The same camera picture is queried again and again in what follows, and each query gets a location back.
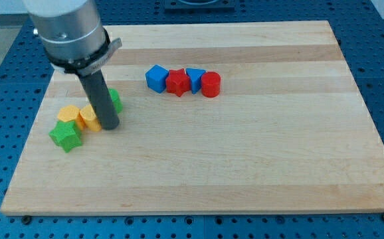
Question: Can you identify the green cylinder block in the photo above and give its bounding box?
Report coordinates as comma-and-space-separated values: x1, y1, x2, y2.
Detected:
108, 88, 123, 114

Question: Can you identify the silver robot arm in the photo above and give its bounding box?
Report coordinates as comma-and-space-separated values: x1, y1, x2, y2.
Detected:
23, 0, 122, 76

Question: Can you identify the yellow heart block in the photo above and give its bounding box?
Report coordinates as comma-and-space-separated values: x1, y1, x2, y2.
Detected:
80, 104, 102, 132

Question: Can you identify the red star block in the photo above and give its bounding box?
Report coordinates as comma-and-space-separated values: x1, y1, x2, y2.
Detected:
165, 68, 191, 97

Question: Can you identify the red cylinder block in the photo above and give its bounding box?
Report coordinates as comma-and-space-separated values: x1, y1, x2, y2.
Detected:
201, 72, 221, 98

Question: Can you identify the blue triangle block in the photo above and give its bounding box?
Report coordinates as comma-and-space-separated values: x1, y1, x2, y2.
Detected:
186, 68, 206, 94

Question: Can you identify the blue cube block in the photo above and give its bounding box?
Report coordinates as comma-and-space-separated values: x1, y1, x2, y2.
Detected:
145, 64, 169, 93

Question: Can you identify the wooden board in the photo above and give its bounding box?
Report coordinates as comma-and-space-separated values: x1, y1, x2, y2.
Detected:
1, 21, 384, 216

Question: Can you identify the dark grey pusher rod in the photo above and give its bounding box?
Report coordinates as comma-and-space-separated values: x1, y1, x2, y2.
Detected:
78, 70, 120, 130

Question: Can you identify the yellow hexagon block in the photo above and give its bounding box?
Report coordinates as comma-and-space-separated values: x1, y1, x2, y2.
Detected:
57, 105, 85, 131

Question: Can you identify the green star block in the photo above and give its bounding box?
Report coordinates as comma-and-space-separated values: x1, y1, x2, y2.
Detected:
48, 121, 82, 153

